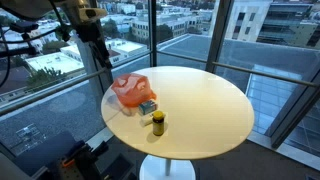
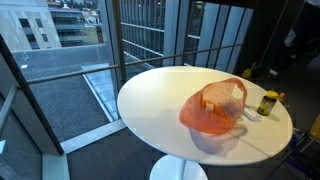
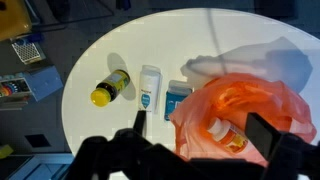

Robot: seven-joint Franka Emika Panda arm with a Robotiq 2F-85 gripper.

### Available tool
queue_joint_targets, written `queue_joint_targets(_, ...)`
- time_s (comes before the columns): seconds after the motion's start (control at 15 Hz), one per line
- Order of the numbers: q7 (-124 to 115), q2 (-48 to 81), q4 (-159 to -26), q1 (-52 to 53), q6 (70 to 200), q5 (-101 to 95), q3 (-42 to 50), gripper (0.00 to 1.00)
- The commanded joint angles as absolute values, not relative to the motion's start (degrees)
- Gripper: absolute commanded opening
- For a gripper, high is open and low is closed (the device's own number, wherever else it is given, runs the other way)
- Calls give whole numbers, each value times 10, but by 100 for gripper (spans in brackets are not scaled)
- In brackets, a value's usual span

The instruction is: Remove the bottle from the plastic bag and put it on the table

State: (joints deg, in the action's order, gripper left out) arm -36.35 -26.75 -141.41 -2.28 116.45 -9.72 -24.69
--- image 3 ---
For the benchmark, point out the dark bottle with yellow cap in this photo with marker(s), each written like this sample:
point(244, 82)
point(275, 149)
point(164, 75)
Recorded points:
point(109, 88)

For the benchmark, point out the teal blue labelled container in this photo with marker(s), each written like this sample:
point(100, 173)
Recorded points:
point(175, 98)

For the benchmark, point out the grey blue box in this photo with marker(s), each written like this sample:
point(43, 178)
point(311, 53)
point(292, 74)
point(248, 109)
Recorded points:
point(43, 82)

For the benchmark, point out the white perforated box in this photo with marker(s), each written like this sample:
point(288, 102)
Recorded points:
point(27, 51)

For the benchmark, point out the yellow bin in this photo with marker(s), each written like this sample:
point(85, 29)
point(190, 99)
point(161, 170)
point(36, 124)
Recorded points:
point(13, 16)

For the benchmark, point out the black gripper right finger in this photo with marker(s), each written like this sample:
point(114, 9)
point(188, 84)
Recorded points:
point(262, 134)

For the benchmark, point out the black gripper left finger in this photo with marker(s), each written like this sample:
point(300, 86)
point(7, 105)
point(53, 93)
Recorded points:
point(140, 122)

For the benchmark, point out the white bottle with orange label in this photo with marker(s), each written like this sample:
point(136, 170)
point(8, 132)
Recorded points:
point(230, 136)

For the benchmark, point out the orange translucent plastic bag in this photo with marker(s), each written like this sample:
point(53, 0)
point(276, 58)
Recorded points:
point(253, 100)

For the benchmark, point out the box of colourful items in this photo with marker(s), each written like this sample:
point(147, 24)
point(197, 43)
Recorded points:
point(13, 88)

